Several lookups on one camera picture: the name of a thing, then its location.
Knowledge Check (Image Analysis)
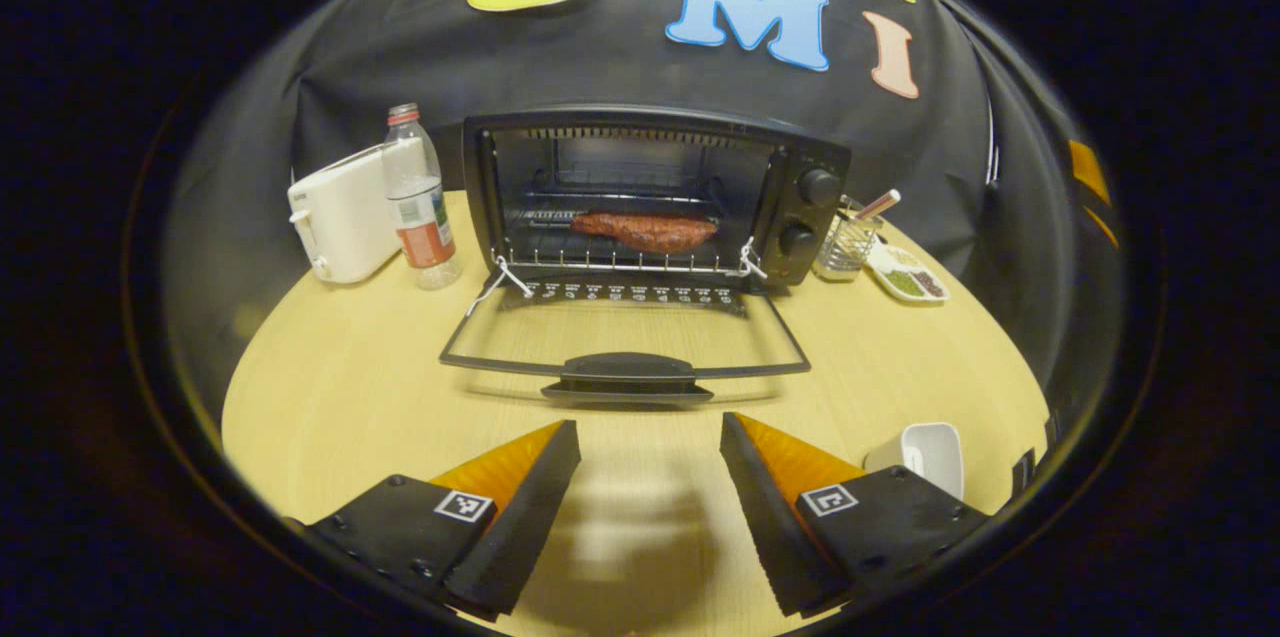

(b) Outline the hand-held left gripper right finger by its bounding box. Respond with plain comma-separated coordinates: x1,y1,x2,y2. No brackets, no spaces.
720,411,991,619

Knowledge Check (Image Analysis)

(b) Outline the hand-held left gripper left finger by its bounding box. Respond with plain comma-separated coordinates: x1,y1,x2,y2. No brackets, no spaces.
285,419,582,621

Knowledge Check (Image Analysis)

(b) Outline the black electric oven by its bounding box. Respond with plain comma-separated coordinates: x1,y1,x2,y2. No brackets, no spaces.
438,105,853,408

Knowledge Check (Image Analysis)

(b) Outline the red roasted meat piece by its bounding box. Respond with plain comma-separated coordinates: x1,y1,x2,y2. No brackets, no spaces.
570,210,721,255

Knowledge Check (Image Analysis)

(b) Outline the white ribbed tray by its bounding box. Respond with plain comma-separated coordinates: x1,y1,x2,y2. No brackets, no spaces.
865,422,966,501

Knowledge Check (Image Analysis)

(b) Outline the white divided bean dish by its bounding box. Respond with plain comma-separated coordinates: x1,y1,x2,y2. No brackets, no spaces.
866,242,951,305

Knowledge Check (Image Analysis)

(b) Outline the small white brown tube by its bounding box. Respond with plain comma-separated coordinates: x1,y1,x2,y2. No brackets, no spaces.
855,189,902,224

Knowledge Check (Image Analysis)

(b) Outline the clear plastic water bottle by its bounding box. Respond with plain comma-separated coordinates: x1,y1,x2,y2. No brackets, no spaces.
383,103,463,291

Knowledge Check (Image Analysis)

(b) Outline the white toaster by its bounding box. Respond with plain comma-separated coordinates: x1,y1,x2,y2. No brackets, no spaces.
287,145,401,285

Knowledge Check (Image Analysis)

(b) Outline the metal wire basket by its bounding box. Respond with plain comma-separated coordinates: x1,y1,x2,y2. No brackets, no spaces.
812,197,886,283

